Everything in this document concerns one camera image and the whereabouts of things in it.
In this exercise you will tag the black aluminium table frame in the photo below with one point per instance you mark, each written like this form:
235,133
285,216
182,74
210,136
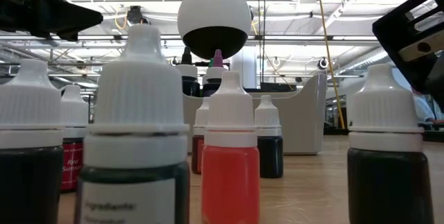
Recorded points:
336,132

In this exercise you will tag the black ceiling device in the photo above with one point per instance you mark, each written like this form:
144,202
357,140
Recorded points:
135,15

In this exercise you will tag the large black-tipped coloring bottle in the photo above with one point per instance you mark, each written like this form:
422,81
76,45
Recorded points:
188,71

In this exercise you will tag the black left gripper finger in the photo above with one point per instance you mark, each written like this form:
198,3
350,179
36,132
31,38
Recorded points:
73,19

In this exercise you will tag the small bottle with ingredients label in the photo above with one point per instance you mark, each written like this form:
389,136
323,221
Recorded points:
138,95

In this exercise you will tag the black perforated equipment case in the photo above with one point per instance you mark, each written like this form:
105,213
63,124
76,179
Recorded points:
277,87

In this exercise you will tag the small Red Sunset dropper bottle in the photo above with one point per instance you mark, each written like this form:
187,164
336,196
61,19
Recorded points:
73,113

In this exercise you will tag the person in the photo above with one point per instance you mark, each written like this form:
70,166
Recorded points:
425,109

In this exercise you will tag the grey plastic bin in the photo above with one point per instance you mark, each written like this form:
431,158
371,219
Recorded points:
305,120

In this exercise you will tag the small orange-red dropper bottle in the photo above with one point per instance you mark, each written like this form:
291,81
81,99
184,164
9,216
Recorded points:
229,182

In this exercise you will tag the large green-tipped coloring bottle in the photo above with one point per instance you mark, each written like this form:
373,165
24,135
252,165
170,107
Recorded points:
210,63

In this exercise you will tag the large purple-tipped coloring bottle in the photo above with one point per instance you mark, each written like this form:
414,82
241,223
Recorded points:
218,59

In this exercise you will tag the small dark red dropper bottle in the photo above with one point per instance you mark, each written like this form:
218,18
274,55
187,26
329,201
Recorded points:
201,120

